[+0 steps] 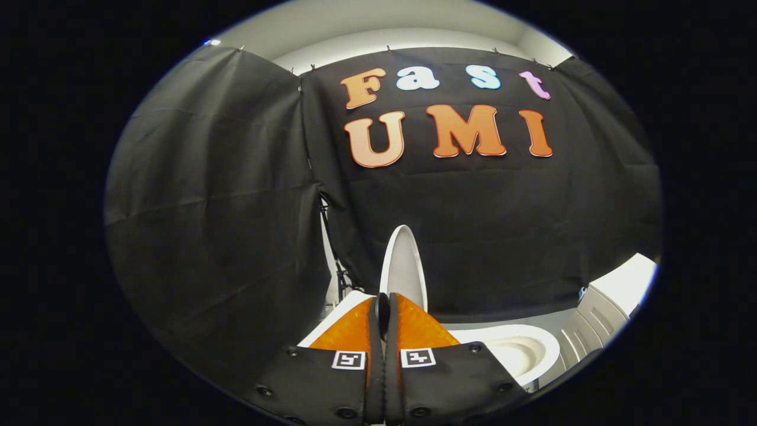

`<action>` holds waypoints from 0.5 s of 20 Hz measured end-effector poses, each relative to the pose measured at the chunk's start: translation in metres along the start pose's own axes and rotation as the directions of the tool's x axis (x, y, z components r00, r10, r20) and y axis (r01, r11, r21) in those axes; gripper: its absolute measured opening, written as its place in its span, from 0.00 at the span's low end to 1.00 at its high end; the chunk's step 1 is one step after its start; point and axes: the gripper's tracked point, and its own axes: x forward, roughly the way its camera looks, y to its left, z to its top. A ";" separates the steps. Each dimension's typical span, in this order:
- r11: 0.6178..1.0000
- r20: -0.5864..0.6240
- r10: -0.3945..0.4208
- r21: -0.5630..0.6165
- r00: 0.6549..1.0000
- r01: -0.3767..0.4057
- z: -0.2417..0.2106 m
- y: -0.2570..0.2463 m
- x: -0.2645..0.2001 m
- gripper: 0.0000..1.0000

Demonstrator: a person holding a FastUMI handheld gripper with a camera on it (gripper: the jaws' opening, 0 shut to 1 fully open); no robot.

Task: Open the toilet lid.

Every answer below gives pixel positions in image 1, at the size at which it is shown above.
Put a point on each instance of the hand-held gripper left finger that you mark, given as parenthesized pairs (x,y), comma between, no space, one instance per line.
(376,355)

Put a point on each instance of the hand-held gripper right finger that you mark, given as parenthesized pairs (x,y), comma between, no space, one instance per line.
(392,355)

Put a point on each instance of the white toilet lid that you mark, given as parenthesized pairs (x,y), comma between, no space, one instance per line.
(403,266)

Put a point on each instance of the white toilet tank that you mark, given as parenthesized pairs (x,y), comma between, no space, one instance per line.
(340,310)

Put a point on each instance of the white toilet bowl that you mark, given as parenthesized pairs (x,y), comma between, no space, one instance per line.
(511,358)

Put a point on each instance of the black backdrop cloth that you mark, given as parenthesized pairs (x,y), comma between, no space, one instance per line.
(473,236)

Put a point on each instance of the white drawer cabinet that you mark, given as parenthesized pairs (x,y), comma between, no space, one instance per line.
(597,319)

